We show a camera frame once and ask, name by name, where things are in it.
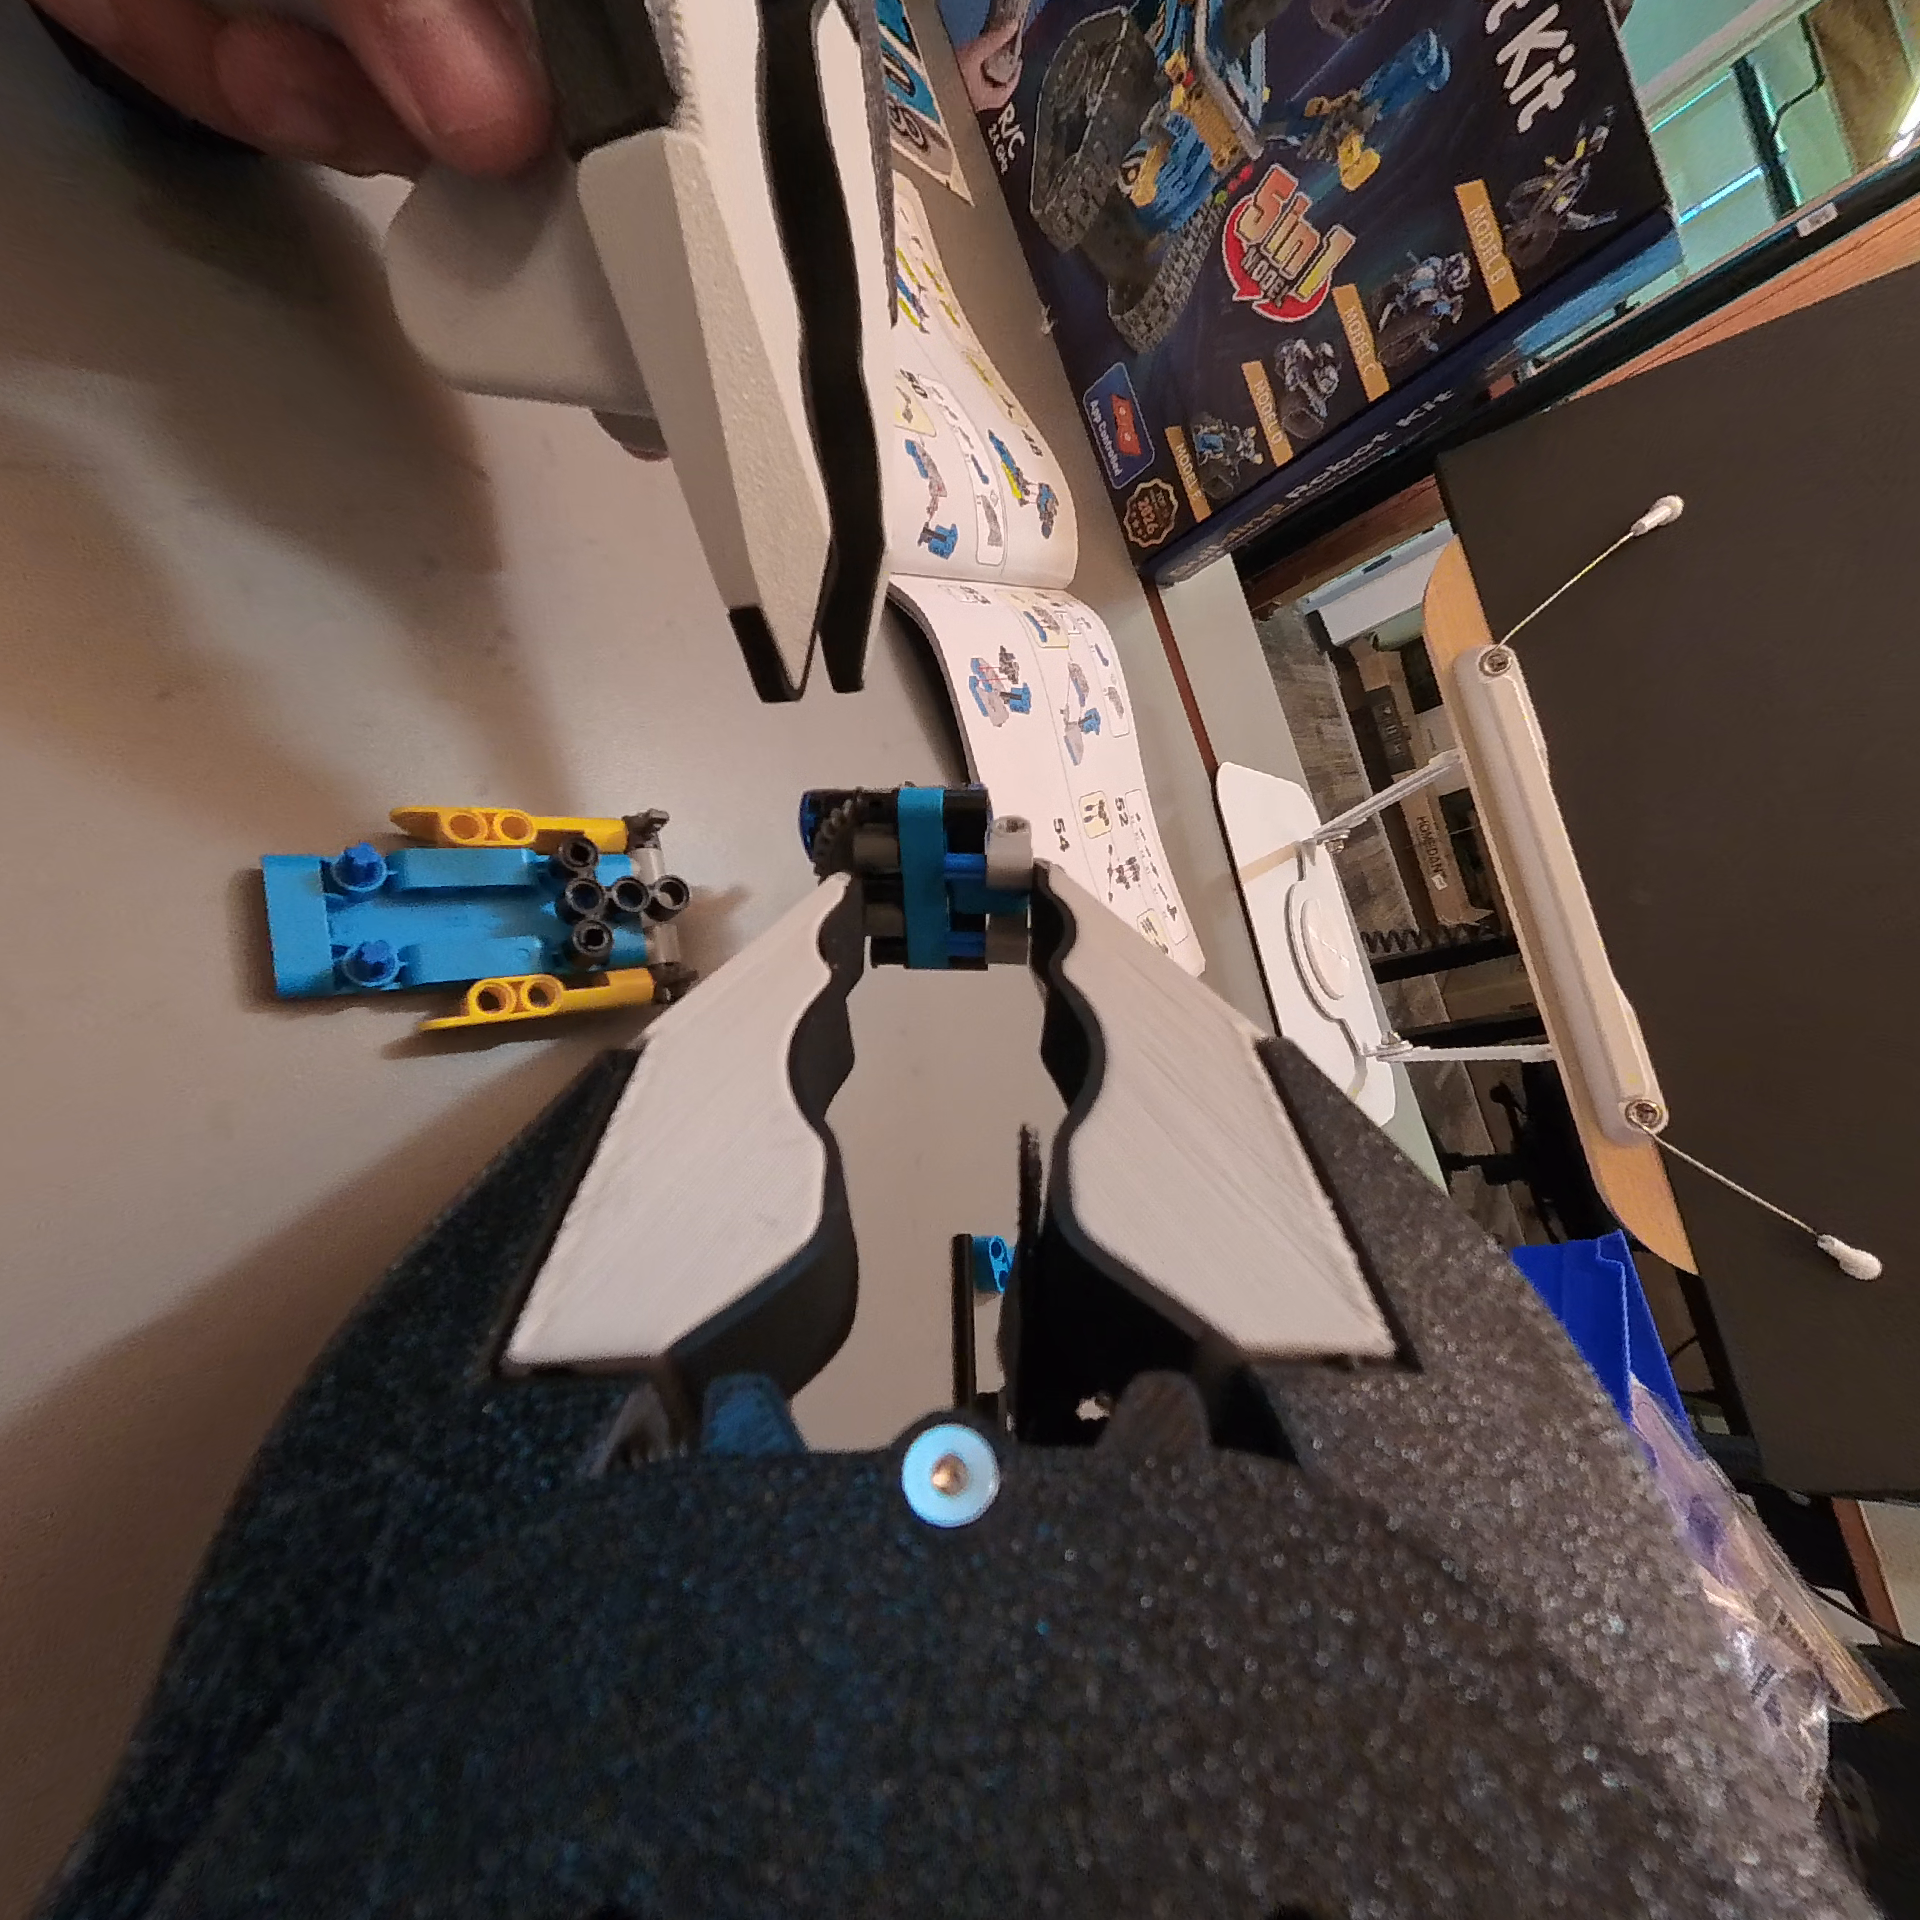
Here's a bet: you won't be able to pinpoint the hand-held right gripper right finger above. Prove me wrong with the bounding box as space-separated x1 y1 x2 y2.
1025 873 1419 1375

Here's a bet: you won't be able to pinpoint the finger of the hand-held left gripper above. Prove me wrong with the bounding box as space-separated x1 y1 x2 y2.
815 0 901 690
573 0 847 707

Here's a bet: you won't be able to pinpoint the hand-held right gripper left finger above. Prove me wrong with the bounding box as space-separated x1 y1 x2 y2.
497 873 867 1410

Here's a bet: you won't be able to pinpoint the blue and yellow toy chassis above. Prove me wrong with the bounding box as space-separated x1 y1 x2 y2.
254 805 697 1041

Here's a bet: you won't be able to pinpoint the blue beam block black pins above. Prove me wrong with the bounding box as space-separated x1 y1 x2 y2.
859 781 1037 975

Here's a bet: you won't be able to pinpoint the grey desk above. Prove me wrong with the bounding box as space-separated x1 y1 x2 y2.
0 0 1440 1920

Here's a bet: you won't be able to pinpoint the person's left hand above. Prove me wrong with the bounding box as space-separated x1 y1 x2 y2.
26 0 562 177

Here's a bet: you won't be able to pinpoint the white stand base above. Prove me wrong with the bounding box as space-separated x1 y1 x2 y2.
1215 765 1408 1115

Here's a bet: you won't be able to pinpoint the instruction booklet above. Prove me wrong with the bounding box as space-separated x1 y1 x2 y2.
873 170 1215 975

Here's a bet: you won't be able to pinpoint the blue plastic storage bin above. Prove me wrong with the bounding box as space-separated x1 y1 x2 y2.
1506 1228 1704 1506

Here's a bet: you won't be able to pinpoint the white bar on board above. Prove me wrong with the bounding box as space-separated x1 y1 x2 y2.
1451 642 1670 1140

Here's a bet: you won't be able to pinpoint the dark blue toy kit box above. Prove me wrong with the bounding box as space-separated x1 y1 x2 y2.
939 0 1683 592

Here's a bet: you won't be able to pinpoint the crumpled clear plastic bag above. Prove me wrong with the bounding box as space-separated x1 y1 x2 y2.
1631 1375 1838 1743

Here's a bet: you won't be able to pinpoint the thin rod white tip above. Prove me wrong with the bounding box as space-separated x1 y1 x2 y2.
1653 1130 1883 1280
1499 493 1683 650

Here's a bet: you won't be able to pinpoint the black board wooden edge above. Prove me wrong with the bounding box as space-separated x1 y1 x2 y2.
1412 277 1920 1506

